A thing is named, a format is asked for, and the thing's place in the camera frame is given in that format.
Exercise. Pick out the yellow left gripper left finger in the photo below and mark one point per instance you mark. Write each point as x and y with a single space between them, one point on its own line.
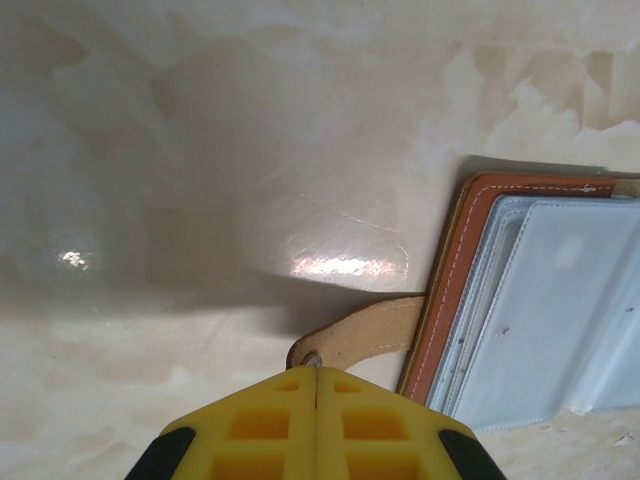
250 440

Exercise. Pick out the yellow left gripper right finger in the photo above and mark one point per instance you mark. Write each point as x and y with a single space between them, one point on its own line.
380 440

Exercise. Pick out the brown leather card holder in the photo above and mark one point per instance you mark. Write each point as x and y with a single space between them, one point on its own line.
550 325

